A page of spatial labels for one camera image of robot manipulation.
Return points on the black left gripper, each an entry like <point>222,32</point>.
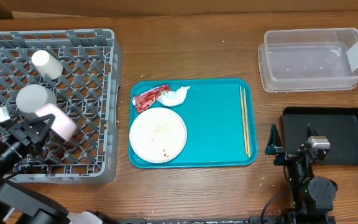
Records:
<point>28,132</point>

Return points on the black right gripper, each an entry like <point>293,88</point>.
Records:
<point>291,155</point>

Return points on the pink shallow bowl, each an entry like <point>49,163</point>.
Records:
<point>62,124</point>

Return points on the grey white bowl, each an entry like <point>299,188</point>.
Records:
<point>33,97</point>

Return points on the white cup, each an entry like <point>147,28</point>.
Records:
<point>47,65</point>

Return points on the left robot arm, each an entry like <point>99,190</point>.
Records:
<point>35,207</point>

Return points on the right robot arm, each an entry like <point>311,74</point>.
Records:
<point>312,196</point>

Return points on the black plastic bin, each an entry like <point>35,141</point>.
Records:
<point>339,125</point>

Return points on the wooden chopstick right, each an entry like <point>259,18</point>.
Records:
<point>247,123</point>

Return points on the grey plastic dish rack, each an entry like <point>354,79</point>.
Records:
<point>86,91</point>

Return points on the clear plastic bin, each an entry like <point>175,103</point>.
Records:
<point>309,60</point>

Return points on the teal plastic tray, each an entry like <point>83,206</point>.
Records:
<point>213,118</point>

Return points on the red snack wrapper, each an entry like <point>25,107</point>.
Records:
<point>145,100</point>

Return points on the large white plate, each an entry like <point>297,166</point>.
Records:
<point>158,135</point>

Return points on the crumpled white napkin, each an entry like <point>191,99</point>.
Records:
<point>173,98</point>

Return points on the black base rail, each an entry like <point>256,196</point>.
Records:
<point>270,219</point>

